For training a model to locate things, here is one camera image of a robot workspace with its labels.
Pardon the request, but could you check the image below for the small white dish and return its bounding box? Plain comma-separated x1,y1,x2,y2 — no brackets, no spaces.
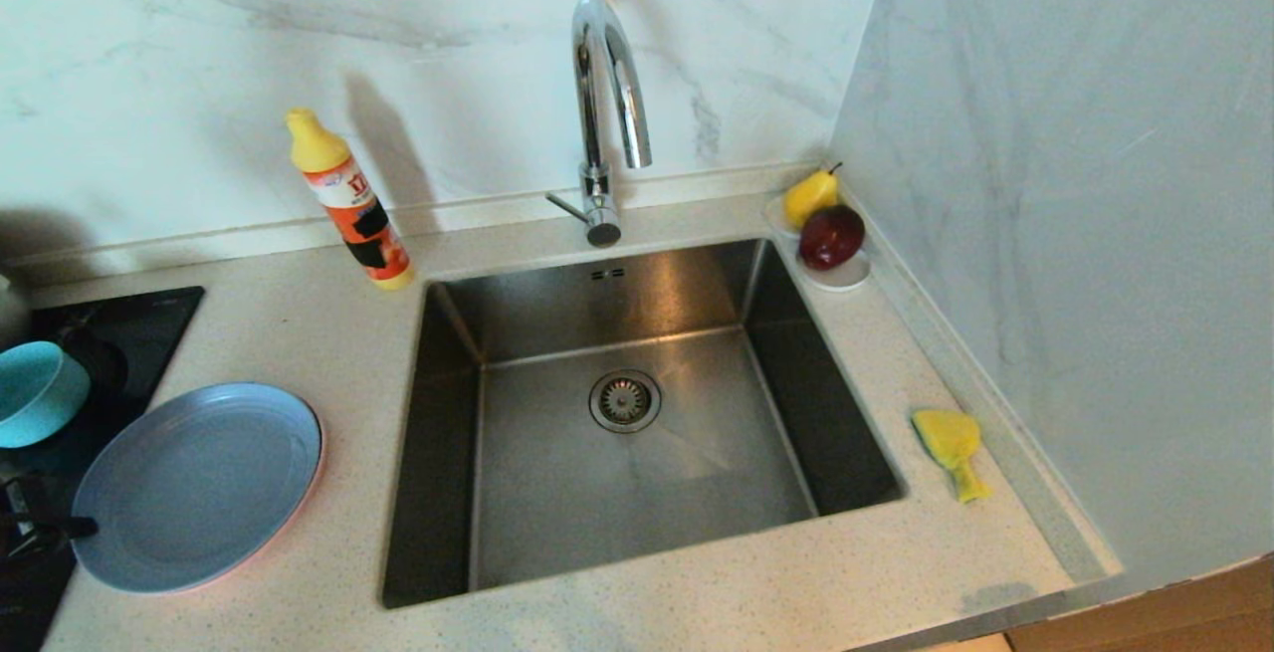
796,249,873,292
764,192,802,238

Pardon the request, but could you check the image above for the teal ceramic bowl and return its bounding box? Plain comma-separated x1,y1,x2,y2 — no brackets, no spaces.
0,340,93,449

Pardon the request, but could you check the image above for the dark red apple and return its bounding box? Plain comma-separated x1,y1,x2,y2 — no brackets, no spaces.
798,203,867,271

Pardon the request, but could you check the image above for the pink plastic plate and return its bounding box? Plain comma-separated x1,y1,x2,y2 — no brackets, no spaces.
224,423,327,578

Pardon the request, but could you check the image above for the metal sink drain strainer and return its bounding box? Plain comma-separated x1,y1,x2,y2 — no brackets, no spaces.
588,368,663,434

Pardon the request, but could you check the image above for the wooden cabinet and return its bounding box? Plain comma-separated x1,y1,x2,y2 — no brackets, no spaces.
1005,552,1274,652

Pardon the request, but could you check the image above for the stainless steel sink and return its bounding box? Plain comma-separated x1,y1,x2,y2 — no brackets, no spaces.
380,237,909,611

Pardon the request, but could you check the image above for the yellow orange dish soap bottle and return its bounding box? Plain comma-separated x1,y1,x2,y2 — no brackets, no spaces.
286,108,415,291

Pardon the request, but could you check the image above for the blue plastic plate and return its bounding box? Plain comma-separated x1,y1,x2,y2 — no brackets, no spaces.
72,382,322,594

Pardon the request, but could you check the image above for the yellow pear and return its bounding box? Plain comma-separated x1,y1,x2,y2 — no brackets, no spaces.
783,161,844,230

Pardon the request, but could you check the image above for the black induction cooktop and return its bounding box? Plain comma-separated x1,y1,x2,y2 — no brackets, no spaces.
0,286,206,652

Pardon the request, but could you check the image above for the yellow fish-shaped sponge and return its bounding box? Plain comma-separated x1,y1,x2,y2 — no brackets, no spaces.
911,408,993,504

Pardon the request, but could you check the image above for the chrome faucet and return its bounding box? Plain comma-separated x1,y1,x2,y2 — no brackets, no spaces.
544,0,653,249

